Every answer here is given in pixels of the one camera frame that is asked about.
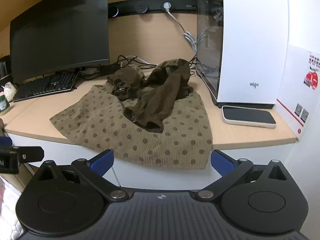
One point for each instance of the white mattress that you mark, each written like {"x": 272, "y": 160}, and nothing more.
{"x": 6, "y": 205}

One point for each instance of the white printed paper sheet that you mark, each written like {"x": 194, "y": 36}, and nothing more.
{"x": 300, "y": 80}

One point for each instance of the white computer case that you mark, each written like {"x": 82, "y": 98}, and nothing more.
{"x": 250, "y": 42}

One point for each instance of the tan polka dot garment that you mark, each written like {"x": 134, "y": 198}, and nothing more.
{"x": 150, "y": 135}

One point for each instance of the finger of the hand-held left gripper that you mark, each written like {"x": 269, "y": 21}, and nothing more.
{"x": 30, "y": 154}

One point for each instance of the green bottle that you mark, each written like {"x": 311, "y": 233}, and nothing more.
{"x": 3, "y": 105}

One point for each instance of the black wall socket rail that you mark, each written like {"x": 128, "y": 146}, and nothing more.
{"x": 155, "y": 5}

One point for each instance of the smartphone in white case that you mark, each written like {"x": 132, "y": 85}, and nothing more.
{"x": 248, "y": 115}

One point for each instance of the black computer monitor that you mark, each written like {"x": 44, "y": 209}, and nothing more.
{"x": 60, "y": 30}

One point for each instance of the black keyboard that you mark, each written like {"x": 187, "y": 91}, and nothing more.
{"x": 45, "y": 85}

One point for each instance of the dark brown garment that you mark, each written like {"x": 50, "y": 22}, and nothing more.
{"x": 160, "y": 97}

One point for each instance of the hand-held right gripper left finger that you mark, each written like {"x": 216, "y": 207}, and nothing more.
{"x": 103, "y": 161}

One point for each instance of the white tissue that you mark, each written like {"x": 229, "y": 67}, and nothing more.
{"x": 8, "y": 90}

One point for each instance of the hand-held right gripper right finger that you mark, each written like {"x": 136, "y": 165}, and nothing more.
{"x": 221, "y": 162}

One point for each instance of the black power adapter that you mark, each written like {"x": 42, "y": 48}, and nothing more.
{"x": 110, "y": 68}

